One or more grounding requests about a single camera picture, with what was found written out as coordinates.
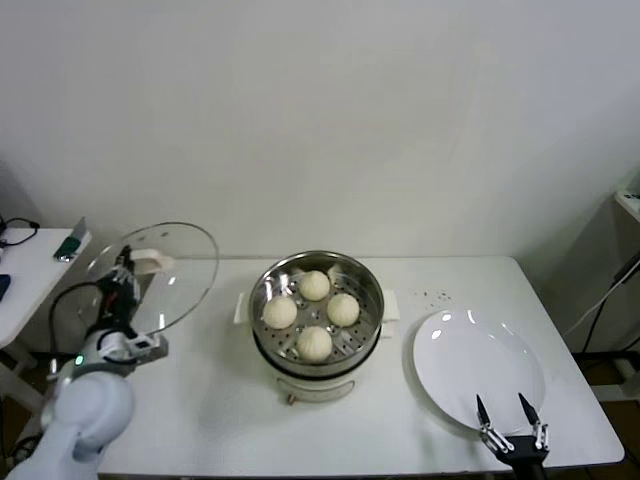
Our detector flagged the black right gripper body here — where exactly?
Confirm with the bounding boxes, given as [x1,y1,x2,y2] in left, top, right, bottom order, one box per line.
[492,435,550,480]

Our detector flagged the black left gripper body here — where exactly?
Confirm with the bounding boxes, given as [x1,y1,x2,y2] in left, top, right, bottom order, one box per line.
[97,277,142,331]

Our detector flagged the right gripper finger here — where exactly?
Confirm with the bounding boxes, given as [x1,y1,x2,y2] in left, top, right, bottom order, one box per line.
[476,393,514,454]
[517,392,550,451]

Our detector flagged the glass lid with cream handle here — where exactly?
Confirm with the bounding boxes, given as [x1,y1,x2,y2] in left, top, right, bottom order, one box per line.
[85,221,220,337]

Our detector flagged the white steamed baozi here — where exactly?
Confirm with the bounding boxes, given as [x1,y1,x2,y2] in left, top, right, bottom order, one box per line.
[326,292,361,326]
[296,325,334,364]
[298,269,331,302]
[262,295,298,330]

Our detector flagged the perforated steel steamer basket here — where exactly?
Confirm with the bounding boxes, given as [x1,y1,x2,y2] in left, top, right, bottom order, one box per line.
[233,251,402,376]

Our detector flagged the white round plate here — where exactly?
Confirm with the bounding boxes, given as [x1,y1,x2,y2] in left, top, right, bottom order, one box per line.
[412,308,546,435]

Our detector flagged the white side table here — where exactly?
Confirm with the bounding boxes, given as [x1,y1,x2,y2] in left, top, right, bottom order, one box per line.
[0,227,94,401]

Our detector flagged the brown crumbs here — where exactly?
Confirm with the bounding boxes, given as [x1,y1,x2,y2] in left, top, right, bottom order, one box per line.
[412,287,454,309]

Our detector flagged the cream electric cooker base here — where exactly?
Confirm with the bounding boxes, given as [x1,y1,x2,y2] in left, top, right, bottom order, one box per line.
[252,319,396,405]

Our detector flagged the white shelf unit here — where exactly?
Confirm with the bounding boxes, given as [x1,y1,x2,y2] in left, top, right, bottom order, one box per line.
[613,178,640,224]

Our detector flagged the green-handled metal tool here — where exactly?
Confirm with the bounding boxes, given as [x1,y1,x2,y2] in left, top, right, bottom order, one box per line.
[52,217,90,264]

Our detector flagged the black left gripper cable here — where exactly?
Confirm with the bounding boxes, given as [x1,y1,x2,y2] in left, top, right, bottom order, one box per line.
[48,279,109,376]

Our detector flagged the black cable on side table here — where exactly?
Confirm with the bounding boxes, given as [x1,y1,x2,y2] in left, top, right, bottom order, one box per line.
[0,216,41,247]

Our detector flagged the black hanging cable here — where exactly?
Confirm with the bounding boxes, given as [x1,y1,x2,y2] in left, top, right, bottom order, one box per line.
[582,279,640,354]

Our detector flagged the white cable with black plug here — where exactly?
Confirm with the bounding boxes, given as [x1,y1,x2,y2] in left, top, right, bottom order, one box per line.
[564,252,640,336]

